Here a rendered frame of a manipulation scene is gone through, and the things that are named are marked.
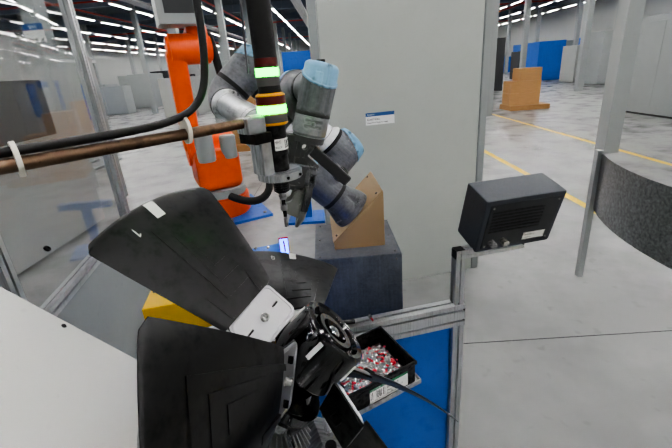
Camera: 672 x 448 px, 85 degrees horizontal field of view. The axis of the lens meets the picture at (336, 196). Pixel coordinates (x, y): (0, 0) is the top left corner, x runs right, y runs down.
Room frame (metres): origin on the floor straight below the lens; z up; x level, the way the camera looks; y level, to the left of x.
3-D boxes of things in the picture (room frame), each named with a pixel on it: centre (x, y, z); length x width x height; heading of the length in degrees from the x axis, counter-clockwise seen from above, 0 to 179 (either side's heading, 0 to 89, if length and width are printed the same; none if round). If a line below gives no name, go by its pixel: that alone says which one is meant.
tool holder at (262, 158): (0.55, 0.09, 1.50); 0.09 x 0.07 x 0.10; 136
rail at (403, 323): (0.93, 0.05, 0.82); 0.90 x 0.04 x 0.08; 101
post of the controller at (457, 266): (1.01, -0.37, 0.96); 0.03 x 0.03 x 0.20; 11
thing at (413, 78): (2.51, -0.51, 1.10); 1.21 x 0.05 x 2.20; 101
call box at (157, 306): (0.85, 0.44, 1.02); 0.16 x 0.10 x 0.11; 101
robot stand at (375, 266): (1.26, -0.06, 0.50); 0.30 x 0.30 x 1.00; 1
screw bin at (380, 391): (0.78, -0.04, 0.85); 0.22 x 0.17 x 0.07; 117
